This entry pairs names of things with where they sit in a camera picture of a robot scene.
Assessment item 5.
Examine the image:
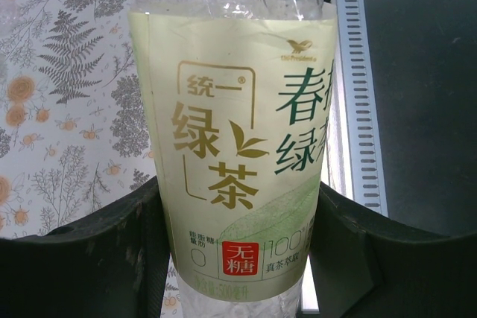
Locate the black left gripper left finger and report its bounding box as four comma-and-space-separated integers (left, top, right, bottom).
0, 174, 173, 318

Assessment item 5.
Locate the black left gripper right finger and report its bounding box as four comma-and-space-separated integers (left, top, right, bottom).
306, 179, 477, 318

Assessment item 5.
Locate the pale green tea label bottle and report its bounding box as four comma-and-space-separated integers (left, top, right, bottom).
126, 0, 338, 318

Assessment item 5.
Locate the grey metal sheet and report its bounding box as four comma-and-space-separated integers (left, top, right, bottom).
357, 0, 477, 237

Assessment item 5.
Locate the floral patterned tablecloth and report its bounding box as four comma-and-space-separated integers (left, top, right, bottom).
0, 0, 183, 318

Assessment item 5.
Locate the white slotted cable duct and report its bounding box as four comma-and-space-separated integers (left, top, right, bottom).
332, 0, 389, 218

